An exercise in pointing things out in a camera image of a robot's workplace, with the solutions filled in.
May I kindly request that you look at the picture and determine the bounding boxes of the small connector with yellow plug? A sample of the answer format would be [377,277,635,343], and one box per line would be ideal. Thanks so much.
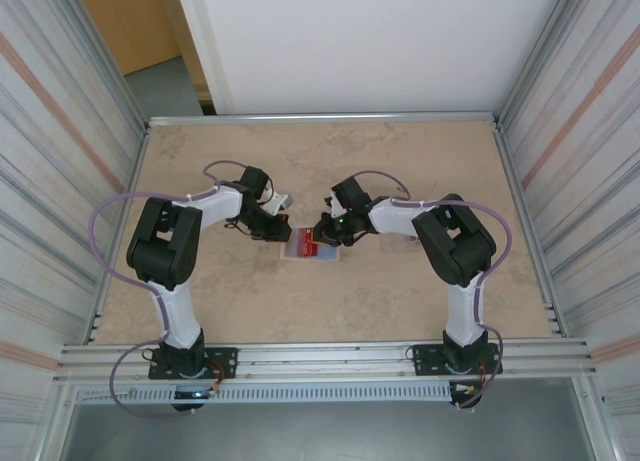
[449,380,484,398]

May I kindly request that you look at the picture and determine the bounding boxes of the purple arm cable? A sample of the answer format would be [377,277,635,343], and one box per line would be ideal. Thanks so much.
[344,169,514,412]
[88,160,251,421]

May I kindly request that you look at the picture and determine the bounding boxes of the grey slotted cable duct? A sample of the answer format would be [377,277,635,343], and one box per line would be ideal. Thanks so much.
[74,384,454,405]

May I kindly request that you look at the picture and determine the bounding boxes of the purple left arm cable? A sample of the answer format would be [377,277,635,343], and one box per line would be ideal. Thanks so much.
[88,160,251,421]

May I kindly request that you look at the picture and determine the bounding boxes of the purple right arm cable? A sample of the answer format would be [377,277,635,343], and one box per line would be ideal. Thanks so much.
[344,169,514,412]

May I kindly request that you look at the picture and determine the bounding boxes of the beige card holder wallet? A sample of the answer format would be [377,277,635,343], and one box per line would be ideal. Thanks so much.
[281,224,344,263]

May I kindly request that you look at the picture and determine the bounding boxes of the orange wooden door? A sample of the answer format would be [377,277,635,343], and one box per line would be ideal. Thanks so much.
[72,0,209,77]

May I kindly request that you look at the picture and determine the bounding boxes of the small controller board green light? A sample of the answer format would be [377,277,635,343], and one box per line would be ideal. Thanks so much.
[172,387,218,400]

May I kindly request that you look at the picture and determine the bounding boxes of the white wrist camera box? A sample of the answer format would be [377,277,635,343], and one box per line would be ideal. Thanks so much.
[263,190,293,216]
[323,193,345,221]

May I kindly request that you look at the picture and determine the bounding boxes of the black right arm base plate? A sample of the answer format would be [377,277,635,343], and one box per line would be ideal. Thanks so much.
[412,343,503,377]

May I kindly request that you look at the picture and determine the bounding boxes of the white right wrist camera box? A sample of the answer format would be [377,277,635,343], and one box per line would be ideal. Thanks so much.
[323,193,345,221]

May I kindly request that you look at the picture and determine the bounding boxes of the long aluminium mounting rail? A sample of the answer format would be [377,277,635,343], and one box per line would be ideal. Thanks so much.
[57,336,600,385]

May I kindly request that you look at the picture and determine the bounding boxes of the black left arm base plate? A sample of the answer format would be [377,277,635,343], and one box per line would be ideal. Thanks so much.
[148,347,239,381]

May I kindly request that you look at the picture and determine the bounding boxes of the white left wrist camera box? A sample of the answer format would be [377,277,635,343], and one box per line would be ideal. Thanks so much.
[263,190,293,216]

